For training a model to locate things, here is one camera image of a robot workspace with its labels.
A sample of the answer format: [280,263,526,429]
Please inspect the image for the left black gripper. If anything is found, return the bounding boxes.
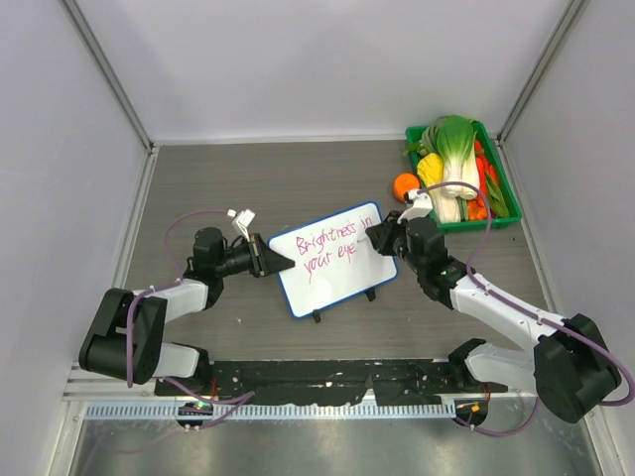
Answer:
[215,233,294,279]

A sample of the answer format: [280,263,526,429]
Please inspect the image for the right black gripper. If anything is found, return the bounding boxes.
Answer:
[367,210,426,275]

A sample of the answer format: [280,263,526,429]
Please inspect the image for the white marker magenta cap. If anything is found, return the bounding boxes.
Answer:
[355,208,402,247]

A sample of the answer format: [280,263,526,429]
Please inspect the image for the blue framed whiteboard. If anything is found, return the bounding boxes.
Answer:
[268,201,398,319]

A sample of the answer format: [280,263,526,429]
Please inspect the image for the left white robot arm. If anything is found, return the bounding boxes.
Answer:
[78,227,295,396]

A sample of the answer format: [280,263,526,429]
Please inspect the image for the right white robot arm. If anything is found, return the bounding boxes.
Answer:
[365,211,634,423]

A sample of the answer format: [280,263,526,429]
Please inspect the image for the orange toy fruit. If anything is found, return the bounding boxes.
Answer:
[392,173,420,202]

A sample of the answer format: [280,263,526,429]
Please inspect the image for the red toy peppers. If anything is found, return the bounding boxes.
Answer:
[467,139,490,221]

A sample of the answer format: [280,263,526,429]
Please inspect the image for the green toy pea pods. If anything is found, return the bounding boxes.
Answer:
[485,173,510,218]

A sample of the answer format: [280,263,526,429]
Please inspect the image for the toy bok choy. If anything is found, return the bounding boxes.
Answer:
[436,115,480,200]

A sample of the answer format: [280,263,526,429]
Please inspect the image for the green plastic basket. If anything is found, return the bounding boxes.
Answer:
[405,121,524,233]

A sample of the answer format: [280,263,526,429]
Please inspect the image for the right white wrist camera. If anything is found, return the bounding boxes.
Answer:
[397,189,433,224]

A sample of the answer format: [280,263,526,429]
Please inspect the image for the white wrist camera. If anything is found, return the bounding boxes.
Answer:
[397,189,433,224]
[226,209,256,239]

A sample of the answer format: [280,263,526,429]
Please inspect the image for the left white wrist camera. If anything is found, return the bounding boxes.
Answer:
[226,209,256,239]

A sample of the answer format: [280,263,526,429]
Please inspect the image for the wire whiteboard stand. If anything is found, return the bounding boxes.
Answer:
[310,287,377,323]

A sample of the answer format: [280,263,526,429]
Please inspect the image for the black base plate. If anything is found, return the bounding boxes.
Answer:
[197,358,509,406]

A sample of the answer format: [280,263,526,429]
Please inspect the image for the white slotted cable duct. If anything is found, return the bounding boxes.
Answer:
[84,401,456,421]

